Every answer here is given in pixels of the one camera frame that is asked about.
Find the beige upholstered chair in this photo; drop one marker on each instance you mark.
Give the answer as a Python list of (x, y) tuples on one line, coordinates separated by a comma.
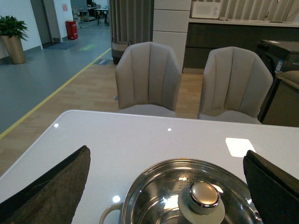
[(147, 79), (234, 87)]

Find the right beige upholstered chair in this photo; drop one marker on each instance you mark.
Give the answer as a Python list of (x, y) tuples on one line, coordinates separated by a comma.
[(234, 87)]

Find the woven laundry basket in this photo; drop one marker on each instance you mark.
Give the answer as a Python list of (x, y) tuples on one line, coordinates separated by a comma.
[(118, 48)]

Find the black washing machine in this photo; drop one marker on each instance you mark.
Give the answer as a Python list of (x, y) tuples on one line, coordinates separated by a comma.
[(277, 56)]

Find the beige cushion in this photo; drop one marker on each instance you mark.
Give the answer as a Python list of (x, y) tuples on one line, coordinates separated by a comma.
[(289, 77)]

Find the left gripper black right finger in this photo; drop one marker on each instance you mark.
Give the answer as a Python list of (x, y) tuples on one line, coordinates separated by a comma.
[(274, 192)]

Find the gold plant pot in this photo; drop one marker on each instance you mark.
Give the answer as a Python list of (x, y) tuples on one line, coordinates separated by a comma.
[(14, 48)]

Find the white pillar cabinet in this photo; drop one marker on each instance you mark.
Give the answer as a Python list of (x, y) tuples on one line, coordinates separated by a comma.
[(170, 25)]

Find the green potted plant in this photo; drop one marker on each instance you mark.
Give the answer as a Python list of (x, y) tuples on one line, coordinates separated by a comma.
[(10, 26)]

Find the glass pot lid with knob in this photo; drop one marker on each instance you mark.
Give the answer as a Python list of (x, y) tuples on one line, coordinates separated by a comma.
[(203, 200)]

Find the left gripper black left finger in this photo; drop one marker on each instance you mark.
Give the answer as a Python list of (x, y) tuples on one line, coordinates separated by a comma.
[(52, 198)]

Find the white microwave oven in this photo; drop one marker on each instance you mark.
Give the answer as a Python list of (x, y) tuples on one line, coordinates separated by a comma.
[(205, 10)]

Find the dark kitchen counter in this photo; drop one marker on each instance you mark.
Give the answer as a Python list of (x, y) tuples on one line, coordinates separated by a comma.
[(204, 37)]

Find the left beige upholstered chair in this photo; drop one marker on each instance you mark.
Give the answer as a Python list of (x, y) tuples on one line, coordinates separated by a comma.
[(147, 79)]

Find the steel electric cooking pot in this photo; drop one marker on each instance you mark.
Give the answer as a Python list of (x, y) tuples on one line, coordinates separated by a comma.
[(158, 196)]

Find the red fire extinguisher box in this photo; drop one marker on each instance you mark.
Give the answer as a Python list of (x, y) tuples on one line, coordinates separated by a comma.
[(71, 28)]

